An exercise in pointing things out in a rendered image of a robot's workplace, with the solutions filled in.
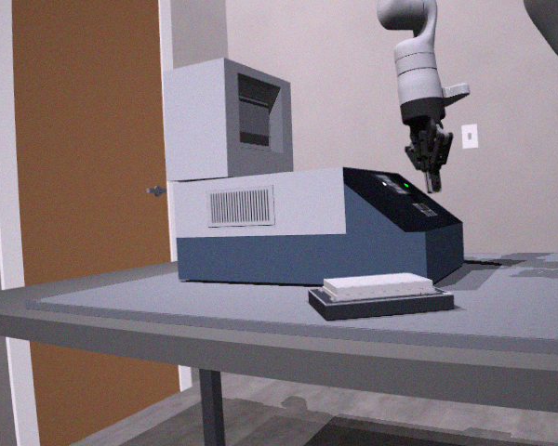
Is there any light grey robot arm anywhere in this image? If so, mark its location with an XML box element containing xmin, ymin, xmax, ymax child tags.
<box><xmin>377</xmin><ymin>0</ymin><xmax>558</xmax><ymax>107</ymax></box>

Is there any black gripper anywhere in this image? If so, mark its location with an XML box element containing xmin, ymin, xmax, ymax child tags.
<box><xmin>400</xmin><ymin>97</ymin><xmax>453</xmax><ymax>193</ymax></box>

